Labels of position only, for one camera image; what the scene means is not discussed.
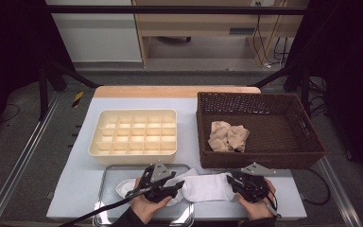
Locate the cream divided storage box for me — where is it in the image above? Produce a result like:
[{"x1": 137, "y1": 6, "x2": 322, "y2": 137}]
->
[{"x1": 88, "y1": 108, "x2": 178, "y2": 166}]

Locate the clear lid with round knob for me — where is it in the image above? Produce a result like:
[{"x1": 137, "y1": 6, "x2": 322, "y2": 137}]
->
[{"x1": 93, "y1": 163, "x2": 196, "y2": 227}]

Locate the black crossbar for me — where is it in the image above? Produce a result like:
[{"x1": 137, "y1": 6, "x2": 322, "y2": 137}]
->
[{"x1": 45, "y1": 4, "x2": 308, "y2": 16}]

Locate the black curtain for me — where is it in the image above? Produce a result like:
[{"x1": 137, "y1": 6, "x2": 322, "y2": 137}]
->
[
  {"x1": 0, "y1": 0, "x2": 77, "y2": 149},
  {"x1": 285, "y1": 0, "x2": 363, "y2": 187}
]

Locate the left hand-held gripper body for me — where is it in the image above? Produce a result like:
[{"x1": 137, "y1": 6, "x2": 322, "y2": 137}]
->
[{"x1": 125, "y1": 160, "x2": 179, "y2": 203}]

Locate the brown woven basket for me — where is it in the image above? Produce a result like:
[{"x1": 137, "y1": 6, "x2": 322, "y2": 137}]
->
[{"x1": 196, "y1": 91, "x2": 327, "y2": 170}]

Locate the black yellow striped tape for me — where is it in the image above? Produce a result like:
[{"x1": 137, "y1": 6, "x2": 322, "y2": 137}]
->
[{"x1": 71, "y1": 91, "x2": 85, "y2": 109}]

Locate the black metal stand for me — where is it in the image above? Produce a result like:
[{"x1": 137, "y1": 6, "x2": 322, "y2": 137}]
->
[
  {"x1": 38, "y1": 60, "x2": 101, "y2": 122},
  {"x1": 251, "y1": 60, "x2": 313, "y2": 117}
]

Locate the person's left hand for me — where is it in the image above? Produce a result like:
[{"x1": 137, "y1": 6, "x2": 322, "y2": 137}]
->
[{"x1": 130, "y1": 178, "x2": 173, "y2": 225}]

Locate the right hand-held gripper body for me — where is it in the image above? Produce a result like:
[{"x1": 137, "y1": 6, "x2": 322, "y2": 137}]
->
[{"x1": 233, "y1": 162, "x2": 278, "y2": 203}]

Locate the yellow cable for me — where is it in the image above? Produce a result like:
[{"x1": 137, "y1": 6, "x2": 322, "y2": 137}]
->
[{"x1": 252, "y1": 0, "x2": 289, "y2": 66}]

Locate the black floor cable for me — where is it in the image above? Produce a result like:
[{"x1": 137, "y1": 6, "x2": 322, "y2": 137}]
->
[{"x1": 300, "y1": 168, "x2": 332, "y2": 206}]

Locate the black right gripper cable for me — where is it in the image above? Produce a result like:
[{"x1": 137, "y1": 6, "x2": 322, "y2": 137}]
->
[{"x1": 263, "y1": 187, "x2": 282, "y2": 219}]

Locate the person's right hand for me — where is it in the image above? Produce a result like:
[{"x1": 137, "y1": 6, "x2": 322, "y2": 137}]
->
[{"x1": 235, "y1": 178, "x2": 278, "y2": 221}]

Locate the aluminium rail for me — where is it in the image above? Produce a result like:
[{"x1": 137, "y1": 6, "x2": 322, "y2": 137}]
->
[
  {"x1": 0, "y1": 91, "x2": 62, "y2": 227},
  {"x1": 318, "y1": 155, "x2": 363, "y2": 227}
]

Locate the wooden desk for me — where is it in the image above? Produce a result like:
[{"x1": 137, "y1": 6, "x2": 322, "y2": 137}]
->
[{"x1": 131, "y1": 0, "x2": 310, "y2": 69}]

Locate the white cabinet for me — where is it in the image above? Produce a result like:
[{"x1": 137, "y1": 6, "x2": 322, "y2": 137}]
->
[{"x1": 45, "y1": 0, "x2": 144, "y2": 63}]

